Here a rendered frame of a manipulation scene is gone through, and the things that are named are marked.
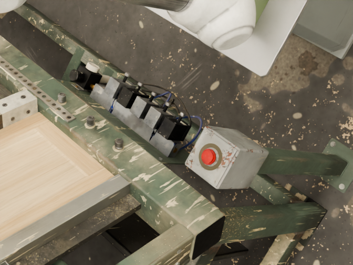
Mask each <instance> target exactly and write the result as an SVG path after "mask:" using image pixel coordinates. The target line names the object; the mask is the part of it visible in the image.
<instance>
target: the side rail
mask: <svg viewBox="0 0 353 265"><path fill-rule="evenodd" d="M192 240H194V234H192V233H191V232H190V231H188V229H186V228H185V227H184V226H183V225H181V224H180V223H177V224H176V225H174V226H173V227H171V228H170V229H168V230H167V231H165V232H164V233H162V234H161V235H159V236H158V237H156V238H155V239H153V240H152V241H150V242H149V243H147V244H146V245H144V246H143V247H142V248H140V249H139V250H137V251H136V252H134V253H133V254H131V255H130V256H128V257H126V258H125V259H123V260H122V261H120V262H119V263H117V264H116V265H186V264H187V263H189V262H190V257H189V254H190V247H191V242H192Z"/></svg>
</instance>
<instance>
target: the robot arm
mask: <svg viewBox="0 0 353 265"><path fill-rule="evenodd" d="M26 1H27V0H0V13H6V12H10V11H12V10H14V9H17V8H19V7H20V6H22V5H23V4H24V3H25V2H26ZM111 1H117V2H123V3H129V4H135V5H140V6H146V7H152V8H158V9H164V10H167V12H168V14H169V16H170V17H171V18H172V20H173V21H175V22H176V23H178V24H180V25H182V26H184V27H185V28H187V29H188V30H190V31H191V32H193V33H195V34H197V35H198V38H199V40H200V41H202V42H203V43H204V44H206V45H208V46H209V47H211V48H215V49H218V50H227V49H231V48H234V47H236V46H238V45H240V44H242V43H244V42H245V41H247V40H248V39H249V38H250V36H251V34H252V32H253V29H254V28H255V22H256V6H255V1H254V0H111Z"/></svg>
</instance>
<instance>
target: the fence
mask: <svg viewBox="0 0 353 265"><path fill-rule="evenodd" d="M129 192H130V183H129V182H128V181H126V180H125V179H124V178H123V177H122V176H120V175H119V174H117V175H115V176H114V177H112V178H110V179H108V180H107V181H105V182H103V183H101V184H100V185H98V186H96V187H94V188H93V189H91V190H89V191H87V192H85V193H84V194H82V195H81V196H79V197H77V198H75V199H74V200H72V201H70V202H68V203H66V204H65V205H63V206H61V207H59V208H58V209H56V210H54V211H52V212H51V213H49V214H47V215H45V216H44V217H42V218H40V219H38V220H37V221H35V222H33V223H31V224H30V225H28V226H26V227H25V228H23V229H21V230H19V231H18V232H16V233H14V234H12V235H11V236H9V237H7V238H5V239H4V240H2V241H0V263H2V262H4V261H6V262H7V263H8V264H9V265H11V264H13V263H14V262H16V261H18V260H19V259H21V258H23V257H24V256H26V255H28V254H30V253H31V252H33V251H35V250H36V249H38V248H40V247H41V246H43V245H45V244H46V243H48V242H50V241H51V240H53V239H55V238H56V237H58V236H59V235H61V234H63V233H64V232H66V231H68V230H69V229H71V228H73V227H74V226H76V225H78V224H79V223H81V222H83V221H84V220H86V219H88V218H89V217H91V216H93V215H94V214H96V213H98V212H99V211H101V210H102V209H104V208H106V207H108V206H109V205H111V204H113V203H114V202H116V201H118V200H119V199H121V198H123V197H124V196H126V195H128V194H129Z"/></svg>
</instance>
